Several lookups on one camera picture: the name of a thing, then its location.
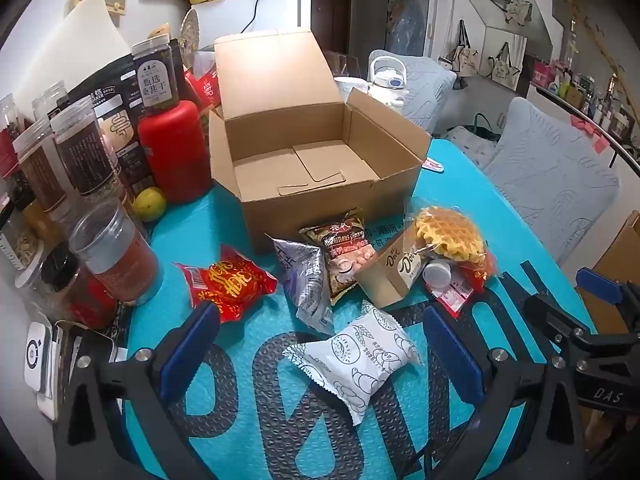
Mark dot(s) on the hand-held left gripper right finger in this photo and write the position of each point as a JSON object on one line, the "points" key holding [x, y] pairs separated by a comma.
{"points": [[450, 355]]}

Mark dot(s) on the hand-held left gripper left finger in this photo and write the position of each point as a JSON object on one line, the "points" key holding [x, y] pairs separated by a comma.
{"points": [[192, 340]]}

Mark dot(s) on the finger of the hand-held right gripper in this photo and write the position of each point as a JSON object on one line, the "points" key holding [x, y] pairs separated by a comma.
{"points": [[597, 282], [557, 320]]}

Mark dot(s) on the red white strip packet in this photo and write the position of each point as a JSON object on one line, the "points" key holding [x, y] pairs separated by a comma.
{"points": [[452, 296]]}

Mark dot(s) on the red snack packet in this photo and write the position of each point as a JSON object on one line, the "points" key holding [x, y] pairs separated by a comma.
{"points": [[230, 285]]}

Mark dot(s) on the red gold candy packet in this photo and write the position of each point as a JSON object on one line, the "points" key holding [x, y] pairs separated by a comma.
{"points": [[482, 272]]}

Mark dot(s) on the white printed pastry packet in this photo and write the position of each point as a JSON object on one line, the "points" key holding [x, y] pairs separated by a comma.
{"points": [[357, 365]]}

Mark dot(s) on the small brown chocolate box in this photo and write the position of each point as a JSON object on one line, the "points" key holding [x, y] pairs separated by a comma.
{"points": [[387, 272]]}

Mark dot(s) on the clear waffle packet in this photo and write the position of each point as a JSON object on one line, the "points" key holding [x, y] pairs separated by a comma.
{"points": [[447, 230]]}

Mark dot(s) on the silver snack packet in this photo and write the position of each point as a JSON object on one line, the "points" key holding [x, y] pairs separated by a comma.
{"points": [[307, 280]]}

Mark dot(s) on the brown nut snack packet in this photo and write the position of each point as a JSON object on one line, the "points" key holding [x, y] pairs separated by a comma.
{"points": [[340, 255]]}

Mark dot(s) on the cardboard box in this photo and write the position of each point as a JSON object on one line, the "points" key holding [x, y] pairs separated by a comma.
{"points": [[310, 175]]}

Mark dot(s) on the brown cardboard carton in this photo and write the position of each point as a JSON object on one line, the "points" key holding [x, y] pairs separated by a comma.
{"points": [[617, 255]]}

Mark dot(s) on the small white round container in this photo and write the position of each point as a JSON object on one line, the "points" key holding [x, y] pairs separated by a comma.
{"points": [[437, 273]]}

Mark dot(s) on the open jar with brown contents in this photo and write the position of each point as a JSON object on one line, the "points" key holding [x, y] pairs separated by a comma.
{"points": [[120, 260]]}

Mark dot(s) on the teal printed mat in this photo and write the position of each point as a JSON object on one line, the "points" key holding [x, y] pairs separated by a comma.
{"points": [[280, 410]]}

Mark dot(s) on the grey covered chair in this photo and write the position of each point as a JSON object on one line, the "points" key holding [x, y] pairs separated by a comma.
{"points": [[425, 90], [545, 180]]}

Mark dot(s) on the lemon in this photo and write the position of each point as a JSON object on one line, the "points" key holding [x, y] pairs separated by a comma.
{"points": [[149, 204]]}

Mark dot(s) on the pink paper tags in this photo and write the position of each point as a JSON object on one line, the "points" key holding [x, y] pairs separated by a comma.
{"points": [[590, 132]]}

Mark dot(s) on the white square device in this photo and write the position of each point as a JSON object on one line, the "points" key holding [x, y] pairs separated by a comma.
{"points": [[40, 357]]}

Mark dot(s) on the row of shelf bottles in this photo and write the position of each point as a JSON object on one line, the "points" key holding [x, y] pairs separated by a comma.
{"points": [[595, 100]]}

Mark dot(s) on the red bottle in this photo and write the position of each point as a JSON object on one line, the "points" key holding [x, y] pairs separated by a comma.
{"points": [[172, 155]]}

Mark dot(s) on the red white flat packet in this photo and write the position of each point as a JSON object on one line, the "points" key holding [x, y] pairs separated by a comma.
{"points": [[432, 165]]}

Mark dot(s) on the group of clear plastic jars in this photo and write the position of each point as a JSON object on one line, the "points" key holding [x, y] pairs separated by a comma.
{"points": [[85, 155]]}

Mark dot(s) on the black printed pouch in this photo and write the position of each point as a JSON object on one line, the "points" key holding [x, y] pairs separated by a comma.
{"points": [[122, 125]]}

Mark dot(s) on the beige tote bag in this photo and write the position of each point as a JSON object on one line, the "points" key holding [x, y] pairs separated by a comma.
{"points": [[505, 67], [465, 55]]}

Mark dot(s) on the red packets pile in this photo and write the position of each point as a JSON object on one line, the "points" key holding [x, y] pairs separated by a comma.
{"points": [[205, 90]]}

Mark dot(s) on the dark label jar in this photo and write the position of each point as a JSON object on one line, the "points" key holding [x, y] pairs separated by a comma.
{"points": [[155, 77]]}

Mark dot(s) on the white water jug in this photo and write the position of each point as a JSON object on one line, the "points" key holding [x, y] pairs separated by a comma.
{"points": [[387, 82]]}

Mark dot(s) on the woven round tray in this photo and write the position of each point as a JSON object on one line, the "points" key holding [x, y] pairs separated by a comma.
{"points": [[189, 35]]}

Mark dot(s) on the white foam board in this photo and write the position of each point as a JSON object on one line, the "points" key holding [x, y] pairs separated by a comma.
{"points": [[85, 40]]}

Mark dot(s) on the blue plastic hanging cover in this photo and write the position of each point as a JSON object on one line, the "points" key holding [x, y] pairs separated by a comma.
{"points": [[417, 15]]}

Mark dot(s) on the white fridge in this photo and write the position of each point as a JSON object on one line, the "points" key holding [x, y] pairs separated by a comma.
{"points": [[225, 17]]}

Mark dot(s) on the dark brown door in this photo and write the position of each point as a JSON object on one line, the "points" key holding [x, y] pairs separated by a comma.
{"points": [[325, 15]]}

